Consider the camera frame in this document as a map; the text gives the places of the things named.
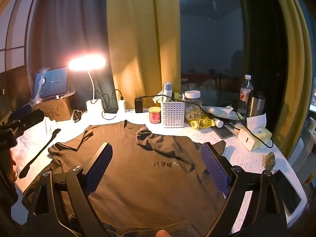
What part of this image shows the yellow tissue pack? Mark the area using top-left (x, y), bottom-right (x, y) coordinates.
top-left (247, 114), bottom-right (272, 150)

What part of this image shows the black charger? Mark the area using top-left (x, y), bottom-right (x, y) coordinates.
top-left (134, 97), bottom-right (146, 113)

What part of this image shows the clear water bottle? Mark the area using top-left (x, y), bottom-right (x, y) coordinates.
top-left (238, 74), bottom-right (254, 114)

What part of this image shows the person's left hand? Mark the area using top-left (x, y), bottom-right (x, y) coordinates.
top-left (7, 154), bottom-right (18, 181)

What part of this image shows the tablet with lit screen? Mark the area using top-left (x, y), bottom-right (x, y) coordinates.
top-left (33, 67), bottom-right (70, 99)

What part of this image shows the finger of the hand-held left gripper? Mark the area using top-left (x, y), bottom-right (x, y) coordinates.
top-left (15, 109), bottom-right (45, 132)
top-left (11, 105), bottom-right (34, 119)

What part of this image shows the white textured table cover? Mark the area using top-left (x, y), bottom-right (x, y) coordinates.
top-left (10, 109), bottom-right (308, 235)

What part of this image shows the red can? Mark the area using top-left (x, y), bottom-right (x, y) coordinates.
top-left (149, 106), bottom-right (162, 124)

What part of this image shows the dark curtain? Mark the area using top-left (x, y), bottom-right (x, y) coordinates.
top-left (28, 0), bottom-right (116, 109)

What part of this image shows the black charger cable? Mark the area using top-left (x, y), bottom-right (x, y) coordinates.
top-left (95, 89), bottom-right (124, 120)

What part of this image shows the clear jar with white lid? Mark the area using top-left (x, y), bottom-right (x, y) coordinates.
top-left (184, 90), bottom-right (203, 126)

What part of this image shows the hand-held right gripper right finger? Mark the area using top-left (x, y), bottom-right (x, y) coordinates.
top-left (200, 142), bottom-right (288, 237)

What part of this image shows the brown cardboard box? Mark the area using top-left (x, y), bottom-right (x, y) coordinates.
top-left (37, 96), bottom-right (73, 122)

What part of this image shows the white garment with black patches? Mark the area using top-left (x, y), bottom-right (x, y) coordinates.
top-left (10, 117), bottom-right (65, 195)

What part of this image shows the white box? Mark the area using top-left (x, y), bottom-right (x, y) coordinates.
top-left (238, 128), bottom-right (260, 151)

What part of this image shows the white perforated basket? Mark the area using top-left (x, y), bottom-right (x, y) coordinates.
top-left (161, 101), bottom-right (185, 128)

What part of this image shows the blue-capped small bottle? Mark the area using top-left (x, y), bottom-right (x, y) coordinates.
top-left (163, 82), bottom-right (173, 97)

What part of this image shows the yellow curtain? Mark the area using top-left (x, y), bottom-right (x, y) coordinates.
top-left (106, 0), bottom-right (182, 104)
top-left (270, 0), bottom-right (314, 158)

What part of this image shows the yellow snack bag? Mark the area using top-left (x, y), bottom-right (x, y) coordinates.
top-left (186, 117), bottom-right (218, 130)

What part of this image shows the white desk lamp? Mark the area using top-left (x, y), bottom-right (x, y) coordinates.
top-left (68, 55), bottom-right (106, 115)

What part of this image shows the steel tumbler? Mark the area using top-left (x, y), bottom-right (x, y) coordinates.
top-left (246, 90), bottom-right (266, 119)

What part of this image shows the black tablet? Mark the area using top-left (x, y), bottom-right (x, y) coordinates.
top-left (273, 170), bottom-right (302, 215)

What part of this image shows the black cable bundle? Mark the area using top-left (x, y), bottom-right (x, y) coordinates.
top-left (72, 109), bottom-right (84, 123)

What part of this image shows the monitor screen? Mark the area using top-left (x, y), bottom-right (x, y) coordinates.
top-left (310, 78), bottom-right (316, 111)

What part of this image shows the grey smartphone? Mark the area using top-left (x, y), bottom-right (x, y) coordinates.
top-left (212, 126), bottom-right (234, 139)

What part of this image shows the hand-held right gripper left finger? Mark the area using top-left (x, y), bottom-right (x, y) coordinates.
top-left (26, 142), bottom-right (113, 237)

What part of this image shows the brown t-shirt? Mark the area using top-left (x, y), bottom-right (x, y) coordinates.
top-left (21, 120), bottom-right (231, 237)

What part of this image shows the pale plastic packet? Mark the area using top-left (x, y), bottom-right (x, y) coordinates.
top-left (202, 105), bottom-right (239, 120)

